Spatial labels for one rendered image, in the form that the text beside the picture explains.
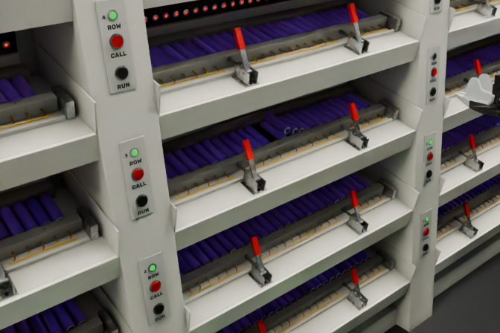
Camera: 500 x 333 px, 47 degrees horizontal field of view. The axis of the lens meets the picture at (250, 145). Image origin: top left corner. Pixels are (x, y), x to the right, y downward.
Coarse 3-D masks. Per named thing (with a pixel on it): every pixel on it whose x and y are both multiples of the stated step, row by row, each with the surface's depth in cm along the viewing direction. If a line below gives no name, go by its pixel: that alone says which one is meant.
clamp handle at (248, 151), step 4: (244, 140) 100; (248, 140) 100; (244, 144) 100; (248, 144) 100; (244, 148) 100; (248, 148) 100; (248, 152) 100; (248, 156) 100; (252, 156) 100; (248, 160) 100; (252, 160) 101; (252, 164) 101; (252, 168) 101; (252, 172) 101; (256, 172) 101; (252, 176) 101; (256, 176) 101
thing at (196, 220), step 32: (384, 96) 128; (352, 128) 122; (384, 128) 123; (416, 128) 124; (320, 160) 111; (352, 160) 114; (192, 192) 99; (224, 192) 100; (288, 192) 105; (192, 224) 93; (224, 224) 98
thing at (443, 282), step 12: (492, 240) 171; (480, 252) 166; (492, 252) 170; (456, 264) 161; (468, 264) 163; (480, 264) 168; (444, 276) 156; (456, 276) 160; (444, 288) 158; (384, 312) 144; (396, 312) 146; (360, 324) 141; (372, 324) 140; (384, 324) 144
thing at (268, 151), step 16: (368, 112) 123; (320, 128) 116; (336, 128) 118; (272, 144) 109; (288, 144) 111; (304, 144) 114; (224, 160) 104; (240, 160) 104; (256, 160) 107; (272, 160) 108; (192, 176) 99; (208, 176) 101; (176, 192) 97
